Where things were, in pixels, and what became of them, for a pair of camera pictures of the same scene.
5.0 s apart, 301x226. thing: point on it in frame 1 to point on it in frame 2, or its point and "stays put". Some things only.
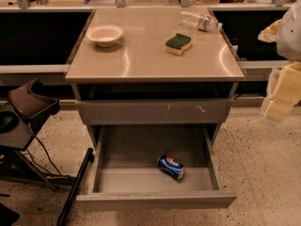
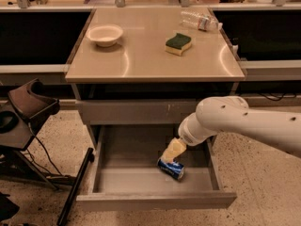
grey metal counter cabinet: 159,66 stays put
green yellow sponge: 177,44 stays put
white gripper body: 290,37 to 186,135
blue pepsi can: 167,165 stays put
